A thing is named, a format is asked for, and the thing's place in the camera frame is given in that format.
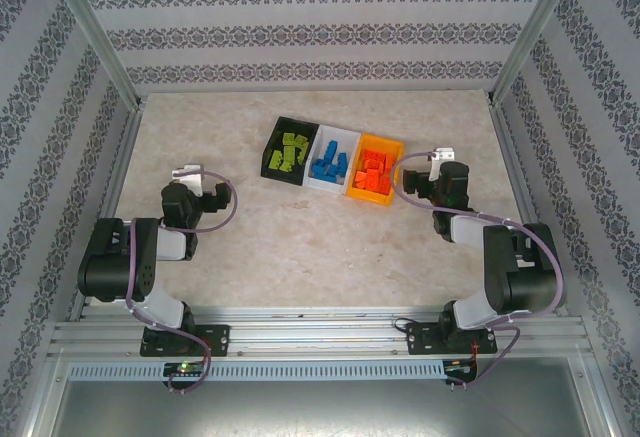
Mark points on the aluminum side rail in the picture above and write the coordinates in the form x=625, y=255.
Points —
x=112, y=192
x=515, y=182

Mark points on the aluminum mounting rail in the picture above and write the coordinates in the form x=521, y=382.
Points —
x=320, y=337

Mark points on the orange-yellow plastic bin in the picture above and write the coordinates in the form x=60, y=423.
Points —
x=370, y=197

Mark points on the aluminum frame post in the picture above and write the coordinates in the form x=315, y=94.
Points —
x=95, y=32
x=535, y=32

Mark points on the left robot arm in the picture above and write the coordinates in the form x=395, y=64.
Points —
x=115, y=262

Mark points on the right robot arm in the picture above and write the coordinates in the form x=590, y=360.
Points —
x=525, y=282

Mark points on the white plastic bin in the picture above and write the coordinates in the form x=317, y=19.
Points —
x=347, y=139

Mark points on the blue lego brick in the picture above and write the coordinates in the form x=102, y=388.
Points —
x=334, y=173
x=331, y=149
x=342, y=160
x=320, y=168

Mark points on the green lego brick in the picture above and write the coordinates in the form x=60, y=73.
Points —
x=275, y=158
x=290, y=137
x=294, y=155
x=285, y=167
x=302, y=142

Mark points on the grey sheet metal panel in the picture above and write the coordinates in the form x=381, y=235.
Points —
x=320, y=412

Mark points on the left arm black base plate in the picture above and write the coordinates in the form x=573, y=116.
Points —
x=215, y=339

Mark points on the orange lego brick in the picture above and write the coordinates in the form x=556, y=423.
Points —
x=376, y=180
x=375, y=157
x=361, y=178
x=390, y=165

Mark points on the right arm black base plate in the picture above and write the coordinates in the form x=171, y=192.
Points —
x=422, y=339

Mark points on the black plastic bin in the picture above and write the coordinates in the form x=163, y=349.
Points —
x=300, y=179

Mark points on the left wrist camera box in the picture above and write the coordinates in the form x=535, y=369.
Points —
x=187, y=174

